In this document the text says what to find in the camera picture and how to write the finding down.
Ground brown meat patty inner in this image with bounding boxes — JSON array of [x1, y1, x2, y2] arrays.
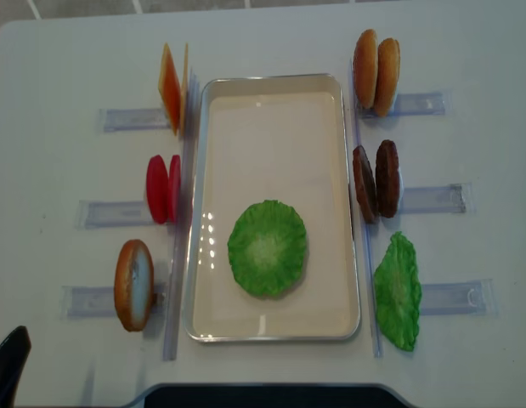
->
[[353, 145, 378, 224]]

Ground clear long strip left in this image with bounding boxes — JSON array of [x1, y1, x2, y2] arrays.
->
[[163, 71, 201, 361]]

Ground clear holder rail tomato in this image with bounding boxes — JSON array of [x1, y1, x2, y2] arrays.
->
[[76, 201, 154, 230]]

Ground green lettuce leaf in holder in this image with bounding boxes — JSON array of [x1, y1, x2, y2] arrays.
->
[[374, 231, 422, 352]]

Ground clear holder rail lettuce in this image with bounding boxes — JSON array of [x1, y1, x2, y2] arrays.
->
[[421, 279, 498, 315]]

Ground clear holder rail patties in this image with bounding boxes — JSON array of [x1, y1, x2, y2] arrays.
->
[[399, 183, 476, 214]]

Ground black object bottom left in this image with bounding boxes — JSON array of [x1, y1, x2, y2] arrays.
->
[[0, 326, 31, 407]]

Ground brown meat patty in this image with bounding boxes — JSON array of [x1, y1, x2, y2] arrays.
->
[[353, 145, 378, 224], [376, 139, 400, 218]]

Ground brown meat patty outer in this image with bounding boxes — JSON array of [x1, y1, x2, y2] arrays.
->
[[376, 139, 400, 218]]

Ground green lettuce leaf on tray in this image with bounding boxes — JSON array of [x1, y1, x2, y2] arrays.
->
[[227, 200, 308, 298]]

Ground bread bun outer right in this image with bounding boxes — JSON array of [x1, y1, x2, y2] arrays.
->
[[373, 37, 400, 117]]

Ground clear holder rail left bun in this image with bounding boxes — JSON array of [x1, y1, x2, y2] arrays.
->
[[61, 283, 167, 319]]

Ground bread bun left holder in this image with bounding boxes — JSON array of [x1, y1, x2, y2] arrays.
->
[[114, 239, 154, 332]]

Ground orange cheese slice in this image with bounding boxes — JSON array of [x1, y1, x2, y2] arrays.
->
[[158, 43, 181, 134]]

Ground clear holder rail cheese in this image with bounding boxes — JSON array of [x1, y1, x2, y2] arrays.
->
[[96, 108, 171, 133]]

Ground yellow cheese slice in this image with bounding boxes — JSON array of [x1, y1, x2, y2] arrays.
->
[[179, 43, 189, 137]]

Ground red tomato slice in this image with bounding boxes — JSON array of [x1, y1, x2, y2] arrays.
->
[[167, 155, 181, 224], [146, 155, 168, 224]]

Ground bread bun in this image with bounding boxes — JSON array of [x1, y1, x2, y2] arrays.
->
[[353, 29, 378, 109], [373, 37, 400, 117]]

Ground white metal tray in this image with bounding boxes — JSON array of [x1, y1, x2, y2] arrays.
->
[[182, 74, 360, 343]]

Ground bread bun inner right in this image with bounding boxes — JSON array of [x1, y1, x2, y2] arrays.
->
[[353, 29, 378, 109]]

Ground clear holder rail right buns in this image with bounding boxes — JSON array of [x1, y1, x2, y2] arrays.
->
[[386, 90, 452, 117]]

